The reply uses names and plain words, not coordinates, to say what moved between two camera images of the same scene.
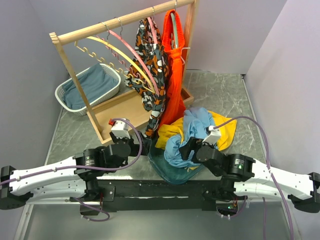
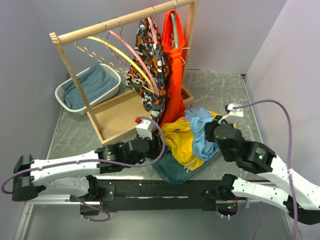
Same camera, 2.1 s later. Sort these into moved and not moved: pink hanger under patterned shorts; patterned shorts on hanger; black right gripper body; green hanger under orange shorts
Moved: black right gripper body
Not moved: patterned shorts on hanger; pink hanger under patterned shorts; green hanger under orange shorts
